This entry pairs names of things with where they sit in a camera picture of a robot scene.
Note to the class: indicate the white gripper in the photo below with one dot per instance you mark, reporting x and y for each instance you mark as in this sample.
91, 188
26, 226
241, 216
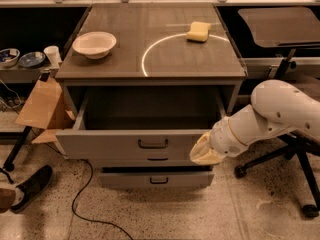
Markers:
224, 138

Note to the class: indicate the grey top drawer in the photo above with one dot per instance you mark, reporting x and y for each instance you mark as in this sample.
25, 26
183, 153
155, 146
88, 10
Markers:
112, 119

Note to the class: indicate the grey drawer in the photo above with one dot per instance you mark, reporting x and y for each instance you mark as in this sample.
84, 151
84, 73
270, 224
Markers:
112, 119
165, 162
141, 180

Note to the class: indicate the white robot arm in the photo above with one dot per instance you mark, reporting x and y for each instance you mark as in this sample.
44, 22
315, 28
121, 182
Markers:
276, 108

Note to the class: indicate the grey wooden drawer cabinet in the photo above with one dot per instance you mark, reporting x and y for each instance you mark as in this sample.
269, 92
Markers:
152, 50

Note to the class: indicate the grey bottom drawer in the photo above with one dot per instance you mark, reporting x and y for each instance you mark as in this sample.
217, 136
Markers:
141, 180

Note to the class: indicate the grey middle drawer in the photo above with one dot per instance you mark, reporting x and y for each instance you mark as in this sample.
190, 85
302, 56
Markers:
165, 162

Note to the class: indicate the yellow sponge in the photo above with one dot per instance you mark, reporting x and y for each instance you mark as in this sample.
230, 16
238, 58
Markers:
199, 31

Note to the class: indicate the black office chair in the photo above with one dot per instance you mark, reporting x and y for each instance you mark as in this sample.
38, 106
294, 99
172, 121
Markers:
292, 28

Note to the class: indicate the white bowl on cabinet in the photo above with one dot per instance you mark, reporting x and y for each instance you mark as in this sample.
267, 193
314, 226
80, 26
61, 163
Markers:
94, 45

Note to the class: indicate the brown cardboard box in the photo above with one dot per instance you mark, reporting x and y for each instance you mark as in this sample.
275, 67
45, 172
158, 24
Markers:
45, 109

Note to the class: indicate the black shoe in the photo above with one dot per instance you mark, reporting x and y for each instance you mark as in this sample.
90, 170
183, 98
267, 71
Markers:
31, 188

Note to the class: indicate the white paper cup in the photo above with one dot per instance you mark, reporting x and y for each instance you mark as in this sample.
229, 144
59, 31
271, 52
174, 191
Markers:
53, 55

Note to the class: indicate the blue plate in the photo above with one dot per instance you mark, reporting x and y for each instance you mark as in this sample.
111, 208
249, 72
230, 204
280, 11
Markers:
32, 60

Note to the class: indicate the white bowl on side table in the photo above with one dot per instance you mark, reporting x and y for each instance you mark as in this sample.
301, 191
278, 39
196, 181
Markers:
9, 57

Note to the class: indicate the black bottom drawer handle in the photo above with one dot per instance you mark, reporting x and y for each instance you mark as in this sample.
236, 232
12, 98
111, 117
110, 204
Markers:
158, 180

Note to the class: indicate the black drawer handle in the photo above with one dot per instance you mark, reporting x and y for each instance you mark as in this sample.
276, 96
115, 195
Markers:
143, 145
158, 180

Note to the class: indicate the black top drawer handle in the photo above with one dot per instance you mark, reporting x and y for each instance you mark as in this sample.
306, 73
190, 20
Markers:
143, 145

